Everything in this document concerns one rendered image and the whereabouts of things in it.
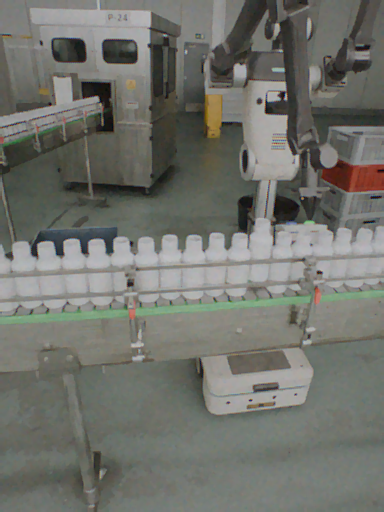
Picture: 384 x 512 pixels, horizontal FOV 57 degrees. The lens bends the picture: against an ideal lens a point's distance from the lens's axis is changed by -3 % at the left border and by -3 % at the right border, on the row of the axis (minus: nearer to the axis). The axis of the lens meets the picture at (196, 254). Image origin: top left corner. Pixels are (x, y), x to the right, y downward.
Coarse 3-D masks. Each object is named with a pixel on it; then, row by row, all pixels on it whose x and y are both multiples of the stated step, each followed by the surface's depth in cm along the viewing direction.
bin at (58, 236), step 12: (60, 228) 142; (72, 228) 143; (84, 228) 143; (96, 228) 144; (108, 228) 145; (36, 240) 134; (48, 240) 143; (60, 240) 144; (84, 240) 146; (108, 240) 147; (36, 252) 134; (60, 252) 147; (84, 252) 148; (108, 252) 150; (36, 372) 108
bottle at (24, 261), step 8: (16, 248) 81; (24, 248) 82; (16, 256) 82; (24, 256) 83; (32, 256) 85; (16, 264) 83; (24, 264) 83; (32, 264) 84; (16, 280) 85; (24, 280) 84; (32, 280) 85; (24, 288) 85; (32, 288) 86; (24, 304) 87; (32, 304) 88; (40, 304) 89
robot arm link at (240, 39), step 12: (252, 0) 91; (264, 0) 89; (288, 0) 80; (300, 0) 82; (240, 12) 99; (252, 12) 94; (264, 12) 95; (240, 24) 101; (252, 24) 98; (228, 36) 110; (240, 36) 104; (216, 48) 116; (228, 48) 111; (240, 48) 110; (216, 60) 120; (228, 60) 115
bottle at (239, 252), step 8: (240, 240) 89; (232, 248) 91; (240, 248) 90; (232, 256) 91; (240, 256) 90; (248, 256) 91; (232, 272) 93; (240, 272) 92; (248, 272) 94; (232, 280) 94; (240, 280) 93; (232, 288) 95; (240, 288) 95; (232, 296) 96; (240, 296) 96
